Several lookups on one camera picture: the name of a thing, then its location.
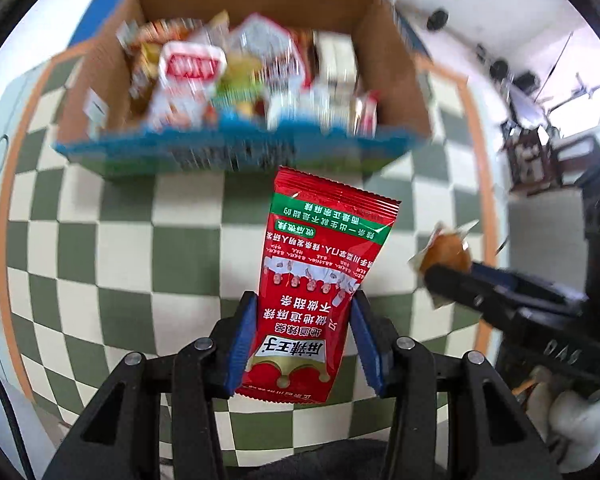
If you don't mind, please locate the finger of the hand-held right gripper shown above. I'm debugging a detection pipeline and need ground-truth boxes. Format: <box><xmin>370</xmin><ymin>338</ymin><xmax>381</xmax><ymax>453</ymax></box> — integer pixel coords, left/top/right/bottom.
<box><xmin>471</xmin><ymin>259</ymin><xmax>588</xmax><ymax>307</ymax></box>
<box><xmin>424</xmin><ymin>262</ymin><xmax>533</xmax><ymax>333</ymax></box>

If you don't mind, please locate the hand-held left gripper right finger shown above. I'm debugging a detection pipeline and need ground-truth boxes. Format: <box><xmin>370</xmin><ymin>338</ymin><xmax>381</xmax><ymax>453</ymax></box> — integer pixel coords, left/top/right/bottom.
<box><xmin>351</xmin><ymin>290</ymin><xmax>563</xmax><ymax>480</ymax></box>

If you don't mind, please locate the dark wooden furniture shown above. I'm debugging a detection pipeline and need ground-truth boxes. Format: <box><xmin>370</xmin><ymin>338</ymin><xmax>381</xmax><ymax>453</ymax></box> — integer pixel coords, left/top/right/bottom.
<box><xmin>500</xmin><ymin>120</ymin><xmax>588</xmax><ymax>196</ymax></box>

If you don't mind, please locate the pile of mixed snack packets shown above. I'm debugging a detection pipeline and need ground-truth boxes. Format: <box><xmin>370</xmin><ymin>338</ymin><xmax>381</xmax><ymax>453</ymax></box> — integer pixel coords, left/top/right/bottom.
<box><xmin>117</xmin><ymin>10</ymin><xmax>381</xmax><ymax>136</ymax></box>

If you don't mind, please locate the brown cardboard box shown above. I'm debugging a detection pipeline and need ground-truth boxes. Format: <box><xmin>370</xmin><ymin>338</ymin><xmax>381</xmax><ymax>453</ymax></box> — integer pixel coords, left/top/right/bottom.
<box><xmin>52</xmin><ymin>0</ymin><xmax>433</xmax><ymax>181</ymax></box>

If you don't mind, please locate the person's right hand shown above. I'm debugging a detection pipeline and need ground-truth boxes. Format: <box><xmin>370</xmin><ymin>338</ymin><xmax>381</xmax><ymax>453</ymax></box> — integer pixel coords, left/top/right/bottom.
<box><xmin>527</xmin><ymin>367</ymin><xmax>600</xmax><ymax>467</ymax></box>

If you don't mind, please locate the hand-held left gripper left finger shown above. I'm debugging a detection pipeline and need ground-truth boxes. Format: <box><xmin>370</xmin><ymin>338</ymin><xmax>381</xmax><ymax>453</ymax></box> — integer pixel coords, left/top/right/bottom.
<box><xmin>40</xmin><ymin>290</ymin><xmax>259</xmax><ymax>480</ymax></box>

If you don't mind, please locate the red green stripe snack packet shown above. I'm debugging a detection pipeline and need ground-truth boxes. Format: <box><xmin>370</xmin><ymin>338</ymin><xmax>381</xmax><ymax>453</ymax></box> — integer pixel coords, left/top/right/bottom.
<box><xmin>234</xmin><ymin>166</ymin><xmax>402</xmax><ymax>405</ymax></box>

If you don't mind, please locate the barbell with black plates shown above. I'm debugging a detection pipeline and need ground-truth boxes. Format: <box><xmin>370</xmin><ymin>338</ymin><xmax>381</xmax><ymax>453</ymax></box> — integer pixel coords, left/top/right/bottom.
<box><xmin>487</xmin><ymin>57</ymin><xmax>513</xmax><ymax>81</ymax></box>

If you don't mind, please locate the blue seat cushion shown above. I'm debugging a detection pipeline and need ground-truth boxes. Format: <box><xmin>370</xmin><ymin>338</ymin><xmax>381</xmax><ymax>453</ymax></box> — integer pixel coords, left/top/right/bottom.
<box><xmin>75</xmin><ymin>0</ymin><xmax>133</xmax><ymax>43</ymax></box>

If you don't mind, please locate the black cable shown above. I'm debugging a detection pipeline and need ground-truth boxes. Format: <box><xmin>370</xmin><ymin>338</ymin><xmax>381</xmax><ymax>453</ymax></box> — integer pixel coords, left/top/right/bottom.
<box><xmin>0</xmin><ymin>340</ymin><xmax>36</xmax><ymax>480</ymax></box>

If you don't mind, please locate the green white checkered mat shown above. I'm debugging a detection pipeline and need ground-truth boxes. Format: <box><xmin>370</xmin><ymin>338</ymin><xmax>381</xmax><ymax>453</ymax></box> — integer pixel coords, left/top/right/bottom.
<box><xmin>0</xmin><ymin>50</ymin><xmax>511</xmax><ymax>461</ymax></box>

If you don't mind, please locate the brown snack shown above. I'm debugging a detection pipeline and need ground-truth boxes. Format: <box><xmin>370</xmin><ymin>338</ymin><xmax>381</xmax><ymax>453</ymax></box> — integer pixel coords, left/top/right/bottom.
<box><xmin>409</xmin><ymin>220</ymin><xmax>481</xmax><ymax>311</ymax></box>

